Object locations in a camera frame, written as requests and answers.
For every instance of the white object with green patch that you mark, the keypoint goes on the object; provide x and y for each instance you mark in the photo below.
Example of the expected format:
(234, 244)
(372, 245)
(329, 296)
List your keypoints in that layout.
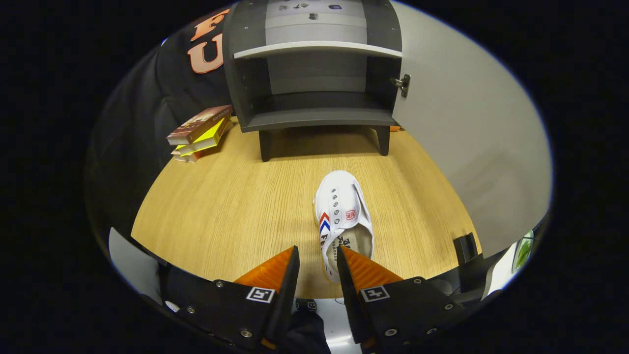
(522, 253)

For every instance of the dark clothing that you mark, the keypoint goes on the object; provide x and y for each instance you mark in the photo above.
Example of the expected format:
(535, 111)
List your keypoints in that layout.
(307, 334)

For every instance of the white canvas shoe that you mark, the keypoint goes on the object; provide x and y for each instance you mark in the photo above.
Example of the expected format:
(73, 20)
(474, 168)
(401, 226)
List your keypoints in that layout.
(341, 206)

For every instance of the yellow book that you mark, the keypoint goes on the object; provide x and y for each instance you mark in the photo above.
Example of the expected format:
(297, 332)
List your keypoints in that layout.
(209, 138)

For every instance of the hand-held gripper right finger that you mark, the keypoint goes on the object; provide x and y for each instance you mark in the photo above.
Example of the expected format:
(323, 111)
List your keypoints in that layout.
(350, 300)

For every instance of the dark grey shoe cabinet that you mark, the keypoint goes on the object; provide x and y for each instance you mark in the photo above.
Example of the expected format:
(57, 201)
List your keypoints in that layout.
(314, 118)

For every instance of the brown cover book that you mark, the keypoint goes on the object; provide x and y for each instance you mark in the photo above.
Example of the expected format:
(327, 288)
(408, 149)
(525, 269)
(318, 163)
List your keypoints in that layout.
(196, 123)

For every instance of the light grey cabinet shelf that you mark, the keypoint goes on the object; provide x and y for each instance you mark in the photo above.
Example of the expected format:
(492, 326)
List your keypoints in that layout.
(314, 48)

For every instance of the orange book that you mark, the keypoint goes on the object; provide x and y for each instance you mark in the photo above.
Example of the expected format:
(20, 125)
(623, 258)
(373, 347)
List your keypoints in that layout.
(189, 157)

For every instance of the beige shoe cabinet door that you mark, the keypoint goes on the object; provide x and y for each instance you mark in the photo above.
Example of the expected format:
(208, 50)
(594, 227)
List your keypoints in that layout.
(467, 123)

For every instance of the black backdrop cloth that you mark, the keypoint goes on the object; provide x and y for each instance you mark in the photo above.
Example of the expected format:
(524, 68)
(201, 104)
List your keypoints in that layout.
(147, 113)

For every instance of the metal door hinge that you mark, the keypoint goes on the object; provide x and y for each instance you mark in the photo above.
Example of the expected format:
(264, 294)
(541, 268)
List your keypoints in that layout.
(404, 84)

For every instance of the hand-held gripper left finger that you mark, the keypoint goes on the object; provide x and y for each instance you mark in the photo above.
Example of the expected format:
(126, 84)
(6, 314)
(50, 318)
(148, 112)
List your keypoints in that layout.
(285, 295)

